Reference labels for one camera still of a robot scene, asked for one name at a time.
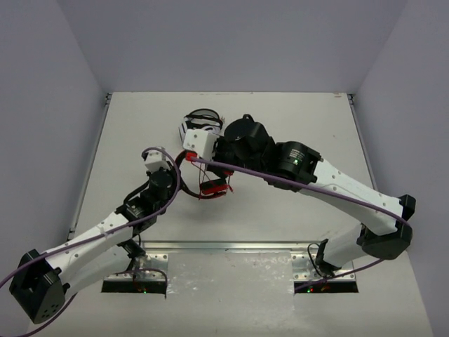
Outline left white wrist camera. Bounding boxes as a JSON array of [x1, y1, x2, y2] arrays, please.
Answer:
[[142, 147, 170, 173]]

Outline black base cable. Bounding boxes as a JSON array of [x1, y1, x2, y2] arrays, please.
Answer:
[[126, 233, 147, 260], [307, 240, 329, 280]]

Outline left black base cable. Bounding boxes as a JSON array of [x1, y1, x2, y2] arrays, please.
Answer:
[[126, 233, 147, 260]]

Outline red black headphones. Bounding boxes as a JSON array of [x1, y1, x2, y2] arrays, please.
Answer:
[[175, 150, 234, 200]]

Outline white black headphones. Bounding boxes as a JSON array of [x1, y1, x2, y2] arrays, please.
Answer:
[[178, 108, 224, 142]]

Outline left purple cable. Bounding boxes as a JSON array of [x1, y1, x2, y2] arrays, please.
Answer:
[[0, 147, 182, 337]]

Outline aluminium mounting rail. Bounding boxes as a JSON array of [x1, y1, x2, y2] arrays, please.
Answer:
[[142, 241, 317, 251]]

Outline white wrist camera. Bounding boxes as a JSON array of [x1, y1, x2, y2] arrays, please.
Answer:
[[182, 129, 219, 160], [142, 147, 170, 173]]

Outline right black base cable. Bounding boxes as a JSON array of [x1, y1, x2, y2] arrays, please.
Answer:
[[307, 240, 329, 280]]

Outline metal base plate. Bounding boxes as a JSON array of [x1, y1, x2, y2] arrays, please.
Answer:
[[104, 251, 168, 282], [290, 251, 356, 282]]

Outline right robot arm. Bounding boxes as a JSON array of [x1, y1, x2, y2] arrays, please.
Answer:
[[212, 114, 416, 277]]

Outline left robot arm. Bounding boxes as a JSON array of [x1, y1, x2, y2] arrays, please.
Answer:
[[9, 166, 178, 324]]

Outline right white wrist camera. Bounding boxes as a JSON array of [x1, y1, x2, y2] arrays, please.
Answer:
[[182, 129, 219, 160]]

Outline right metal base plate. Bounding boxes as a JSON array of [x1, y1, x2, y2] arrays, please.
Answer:
[[290, 251, 356, 282]]

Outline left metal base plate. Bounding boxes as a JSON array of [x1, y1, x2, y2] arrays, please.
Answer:
[[104, 251, 168, 282]]

